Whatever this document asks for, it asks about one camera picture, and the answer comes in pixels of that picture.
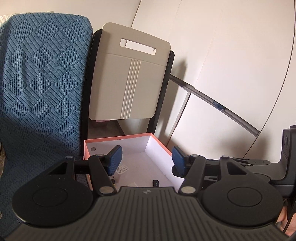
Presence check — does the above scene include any white square charger adapter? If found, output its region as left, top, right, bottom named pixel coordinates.
left=116, top=165, right=128, bottom=175

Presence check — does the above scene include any black rectangular lighter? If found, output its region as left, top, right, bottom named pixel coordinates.
left=152, top=180, right=159, bottom=187

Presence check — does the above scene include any person's right hand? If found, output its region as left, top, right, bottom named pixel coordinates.
left=276, top=206, right=296, bottom=237

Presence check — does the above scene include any pink cardboard box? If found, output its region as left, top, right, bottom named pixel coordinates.
left=84, top=133, right=183, bottom=191

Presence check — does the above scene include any beige folding table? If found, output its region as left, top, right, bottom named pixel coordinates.
left=89, top=23, right=171, bottom=121

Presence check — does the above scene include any blue quilted sofa cover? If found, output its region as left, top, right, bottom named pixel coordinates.
left=1, top=13, right=93, bottom=237

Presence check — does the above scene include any dark metal floor rail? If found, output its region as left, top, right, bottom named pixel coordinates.
left=169, top=74, right=260, bottom=137

